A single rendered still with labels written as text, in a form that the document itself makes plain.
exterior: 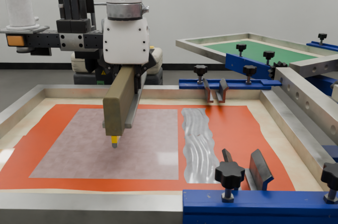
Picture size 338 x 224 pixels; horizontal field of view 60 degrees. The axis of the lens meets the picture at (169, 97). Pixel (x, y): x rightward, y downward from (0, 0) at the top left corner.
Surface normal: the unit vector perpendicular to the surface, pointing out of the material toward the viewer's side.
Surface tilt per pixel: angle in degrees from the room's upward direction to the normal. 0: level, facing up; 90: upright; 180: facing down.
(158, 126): 0
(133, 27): 90
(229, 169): 0
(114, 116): 91
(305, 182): 0
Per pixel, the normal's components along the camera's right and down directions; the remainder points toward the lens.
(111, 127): -0.02, 0.39
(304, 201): 0.00, -0.93
